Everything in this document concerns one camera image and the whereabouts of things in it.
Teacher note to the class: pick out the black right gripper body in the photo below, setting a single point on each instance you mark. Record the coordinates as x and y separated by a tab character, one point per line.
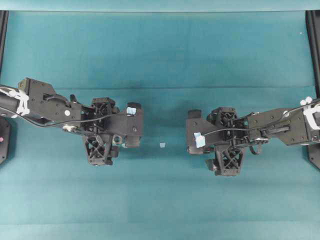
228	154

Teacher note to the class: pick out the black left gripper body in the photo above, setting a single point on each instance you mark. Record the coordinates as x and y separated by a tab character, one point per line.
97	140

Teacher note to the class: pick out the brass metal washer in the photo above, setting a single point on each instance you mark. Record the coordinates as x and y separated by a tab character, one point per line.
117	140

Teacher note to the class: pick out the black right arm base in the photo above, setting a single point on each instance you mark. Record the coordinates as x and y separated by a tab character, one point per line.
313	155

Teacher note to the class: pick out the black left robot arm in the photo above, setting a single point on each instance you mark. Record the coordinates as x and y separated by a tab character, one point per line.
39	103

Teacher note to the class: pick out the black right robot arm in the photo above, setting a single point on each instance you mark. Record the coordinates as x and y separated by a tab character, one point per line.
293	126

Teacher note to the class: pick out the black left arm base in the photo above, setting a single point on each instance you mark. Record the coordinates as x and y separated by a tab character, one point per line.
5	137

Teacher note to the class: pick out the teal table cloth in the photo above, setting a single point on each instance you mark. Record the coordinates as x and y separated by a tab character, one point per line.
169	63

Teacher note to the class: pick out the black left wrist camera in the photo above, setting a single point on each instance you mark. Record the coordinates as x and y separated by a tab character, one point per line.
129	124

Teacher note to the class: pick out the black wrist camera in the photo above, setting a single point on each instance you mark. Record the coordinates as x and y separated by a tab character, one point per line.
196	128
129	124

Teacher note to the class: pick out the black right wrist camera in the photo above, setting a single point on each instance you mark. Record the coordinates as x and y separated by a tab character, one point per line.
196	128

